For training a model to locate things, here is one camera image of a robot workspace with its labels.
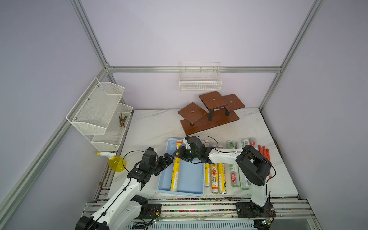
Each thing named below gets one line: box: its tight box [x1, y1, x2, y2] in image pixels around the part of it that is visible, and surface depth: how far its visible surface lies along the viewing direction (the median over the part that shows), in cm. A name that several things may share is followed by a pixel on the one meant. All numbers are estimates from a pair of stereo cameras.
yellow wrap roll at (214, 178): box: [211, 163, 219, 195], surface depth 83 cm
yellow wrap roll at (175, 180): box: [170, 139, 183, 192], surface depth 82 cm
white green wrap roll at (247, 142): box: [243, 138, 250, 148], surface depth 100 cm
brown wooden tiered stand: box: [177, 92, 246, 136], surface depth 103 cm
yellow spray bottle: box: [96, 151, 127, 173], surface depth 82 cm
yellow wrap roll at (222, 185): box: [217, 162, 227, 195], surface depth 83 cm
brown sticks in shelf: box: [118, 111, 128, 128], surface depth 97 cm
